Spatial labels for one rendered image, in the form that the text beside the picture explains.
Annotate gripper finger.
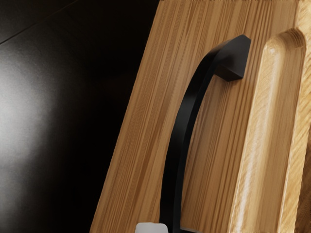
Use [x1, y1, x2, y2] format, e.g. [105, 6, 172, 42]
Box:
[134, 221, 169, 233]

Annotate wooden drawer with black handle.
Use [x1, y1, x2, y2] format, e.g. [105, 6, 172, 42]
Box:
[88, 0, 311, 233]

